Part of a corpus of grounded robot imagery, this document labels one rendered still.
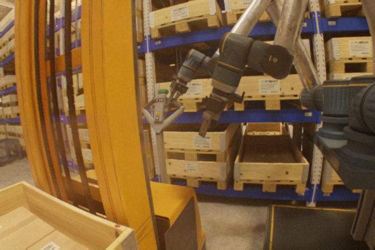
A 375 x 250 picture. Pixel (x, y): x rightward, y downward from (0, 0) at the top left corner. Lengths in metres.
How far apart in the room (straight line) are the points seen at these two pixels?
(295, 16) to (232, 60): 0.35
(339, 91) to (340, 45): 0.92
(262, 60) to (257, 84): 1.26
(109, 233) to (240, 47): 0.77
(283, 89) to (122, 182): 1.67
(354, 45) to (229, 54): 1.67
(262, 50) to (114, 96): 0.49
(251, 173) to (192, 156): 0.69
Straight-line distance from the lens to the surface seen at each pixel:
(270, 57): 0.65
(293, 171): 2.12
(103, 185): 0.66
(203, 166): 2.14
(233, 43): 0.69
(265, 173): 2.10
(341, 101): 1.29
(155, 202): 0.93
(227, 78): 0.68
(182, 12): 2.21
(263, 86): 1.91
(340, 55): 2.11
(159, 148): 1.40
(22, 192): 1.24
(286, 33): 0.84
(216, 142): 2.01
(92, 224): 0.74
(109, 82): 0.54
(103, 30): 0.57
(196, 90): 2.00
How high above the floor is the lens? 1.39
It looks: 7 degrees down
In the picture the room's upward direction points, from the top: 4 degrees counter-clockwise
